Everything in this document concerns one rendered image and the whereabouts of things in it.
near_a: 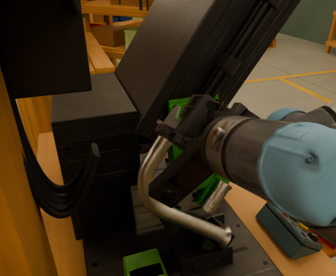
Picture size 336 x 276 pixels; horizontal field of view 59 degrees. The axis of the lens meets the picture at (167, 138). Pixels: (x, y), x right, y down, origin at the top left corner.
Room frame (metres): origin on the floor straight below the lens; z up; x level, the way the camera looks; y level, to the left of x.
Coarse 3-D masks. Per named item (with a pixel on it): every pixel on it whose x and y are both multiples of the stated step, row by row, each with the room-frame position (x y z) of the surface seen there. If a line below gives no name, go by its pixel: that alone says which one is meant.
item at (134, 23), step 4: (128, 20) 7.88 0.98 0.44; (132, 20) 7.88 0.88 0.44; (136, 20) 7.88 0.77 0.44; (140, 20) 7.88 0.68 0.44; (116, 24) 7.26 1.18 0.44; (120, 24) 7.26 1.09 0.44; (124, 24) 7.26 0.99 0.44; (128, 24) 7.30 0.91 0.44; (132, 24) 7.43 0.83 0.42; (136, 24) 7.58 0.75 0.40; (140, 24) 7.71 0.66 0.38
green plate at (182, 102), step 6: (216, 96) 0.60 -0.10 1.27; (168, 102) 0.57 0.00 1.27; (174, 102) 0.57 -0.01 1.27; (180, 102) 0.57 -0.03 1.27; (186, 102) 0.58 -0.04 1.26; (168, 108) 0.57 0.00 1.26; (180, 108) 0.57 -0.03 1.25; (168, 150) 0.60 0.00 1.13; (174, 150) 0.54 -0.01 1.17; (180, 150) 0.55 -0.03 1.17; (168, 156) 0.60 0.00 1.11; (174, 156) 0.54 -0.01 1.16; (210, 180) 0.55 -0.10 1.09; (198, 186) 0.53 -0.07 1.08; (204, 186) 0.54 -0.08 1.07
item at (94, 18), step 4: (92, 16) 8.65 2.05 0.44; (96, 16) 8.76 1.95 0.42; (100, 16) 8.80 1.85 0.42; (112, 16) 9.28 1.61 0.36; (116, 16) 9.14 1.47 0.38; (120, 16) 9.35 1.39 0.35; (124, 16) 9.40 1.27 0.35; (92, 20) 8.65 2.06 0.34; (96, 20) 8.76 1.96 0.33; (100, 20) 8.79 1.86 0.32; (104, 20) 9.22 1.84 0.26; (116, 20) 8.92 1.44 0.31; (120, 20) 8.95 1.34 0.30; (124, 20) 8.99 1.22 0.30; (104, 24) 8.71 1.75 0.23
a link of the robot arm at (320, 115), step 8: (328, 104) 0.37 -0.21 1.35; (280, 112) 0.39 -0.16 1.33; (288, 112) 0.38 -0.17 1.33; (296, 112) 0.38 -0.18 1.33; (304, 112) 0.39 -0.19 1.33; (312, 112) 0.36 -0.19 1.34; (320, 112) 0.35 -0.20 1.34; (328, 112) 0.35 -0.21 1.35; (280, 120) 0.37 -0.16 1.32; (288, 120) 0.36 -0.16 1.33; (296, 120) 0.35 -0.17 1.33; (304, 120) 0.35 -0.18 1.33; (312, 120) 0.34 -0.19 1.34; (320, 120) 0.34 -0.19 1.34; (328, 120) 0.34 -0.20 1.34
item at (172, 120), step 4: (176, 108) 0.46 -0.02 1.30; (172, 112) 0.46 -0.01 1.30; (176, 112) 0.45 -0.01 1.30; (168, 116) 0.46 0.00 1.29; (172, 116) 0.45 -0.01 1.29; (176, 116) 0.44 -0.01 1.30; (164, 120) 0.46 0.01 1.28; (168, 120) 0.45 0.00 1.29; (172, 120) 0.44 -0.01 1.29; (176, 120) 0.42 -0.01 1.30; (180, 120) 0.42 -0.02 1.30; (168, 124) 0.44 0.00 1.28; (172, 124) 0.43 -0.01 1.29; (176, 124) 0.41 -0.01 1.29; (156, 128) 0.44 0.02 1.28; (164, 136) 0.41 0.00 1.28
